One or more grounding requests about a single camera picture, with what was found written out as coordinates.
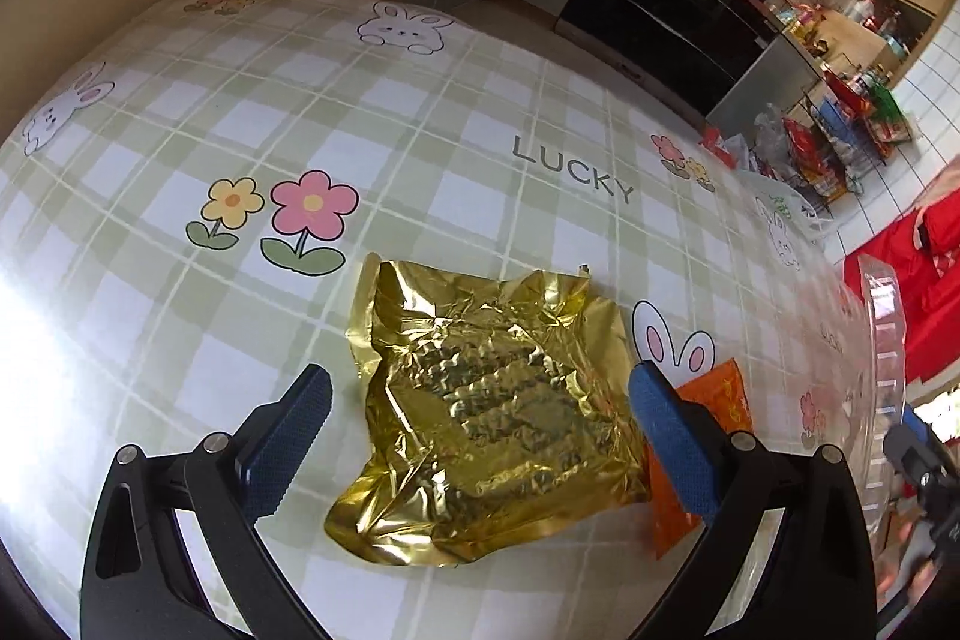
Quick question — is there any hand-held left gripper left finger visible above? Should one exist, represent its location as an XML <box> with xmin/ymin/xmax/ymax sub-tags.
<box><xmin>79</xmin><ymin>364</ymin><xmax>335</xmax><ymax>640</ymax></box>

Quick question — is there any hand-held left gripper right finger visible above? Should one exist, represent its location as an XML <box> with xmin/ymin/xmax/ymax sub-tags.
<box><xmin>628</xmin><ymin>361</ymin><xmax>878</xmax><ymax>640</ymax></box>

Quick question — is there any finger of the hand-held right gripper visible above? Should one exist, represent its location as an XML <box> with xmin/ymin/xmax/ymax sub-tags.
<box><xmin>881</xmin><ymin>422</ymin><xmax>960</xmax><ymax>536</ymax></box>

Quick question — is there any clear plastic food container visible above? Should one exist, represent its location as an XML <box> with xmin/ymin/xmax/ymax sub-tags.
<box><xmin>844</xmin><ymin>254</ymin><xmax>912</xmax><ymax>536</ymax></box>

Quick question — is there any gold foil bag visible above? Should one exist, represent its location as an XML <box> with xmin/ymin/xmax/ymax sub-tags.
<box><xmin>324</xmin><ymin>251</ymin><xmax>652</xmax><ymax>567</ymax></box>

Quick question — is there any orange snack packet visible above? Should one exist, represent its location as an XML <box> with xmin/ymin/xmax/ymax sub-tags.
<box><xmin>645</xmin><ymin>361</ymin><xmax>753</xmax><ymax>560</ymax></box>

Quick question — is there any red apron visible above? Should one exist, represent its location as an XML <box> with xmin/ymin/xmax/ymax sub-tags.
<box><xmin>844</xmin><ymin>164</ymin><xmax>960</xmax><ymax>386</ymax></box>

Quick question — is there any white green plastic bag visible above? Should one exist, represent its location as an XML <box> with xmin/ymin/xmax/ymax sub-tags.
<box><xmin>739</xmin><ymin>171</ymin><xmax>826</xmax><ymax>244</ymax></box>

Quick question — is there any red paper bag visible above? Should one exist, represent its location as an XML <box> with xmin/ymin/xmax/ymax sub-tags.
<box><xmin>701</xmin><ymin>126</ymin><xmax>751</xmax><ymax>169</ymax></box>

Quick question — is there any green checked bunny tablecloth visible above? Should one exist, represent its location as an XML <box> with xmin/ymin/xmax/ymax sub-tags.
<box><xmin>0</xmin><ymin>0</ymin><xmax>901</xmax><ymax>640</ymax></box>

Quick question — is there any grey plastic bag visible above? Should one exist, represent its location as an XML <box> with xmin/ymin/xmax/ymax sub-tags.
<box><xmin>754</xmin><ymin>104</ymin><xmax>788</xmax><ymax>161</ymax></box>

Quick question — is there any black stove oven unit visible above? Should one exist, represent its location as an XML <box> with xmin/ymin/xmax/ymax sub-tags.
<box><xmin>555</xmin><ymin>0</ymin><xmax>781</xmax><ymax>120</ymax></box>

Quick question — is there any group of condiment bottles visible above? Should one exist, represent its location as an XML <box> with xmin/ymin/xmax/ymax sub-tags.
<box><xmin>772</xmin><ymin>0</ymin><xmax>912</xmax><ymax>86</ymax></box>

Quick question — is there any black wire storage rack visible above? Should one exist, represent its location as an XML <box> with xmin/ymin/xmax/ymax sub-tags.
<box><xmin>780</xmin><ymin>77</ymin><xmax>920</xmax><ymax>217</ymax></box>

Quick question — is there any wooden wall cabinet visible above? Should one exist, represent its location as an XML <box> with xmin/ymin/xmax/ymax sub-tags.
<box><xmin>885</xmin><ymin>0</ymin><xmax>957</xmax><ymax>56</ymax></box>

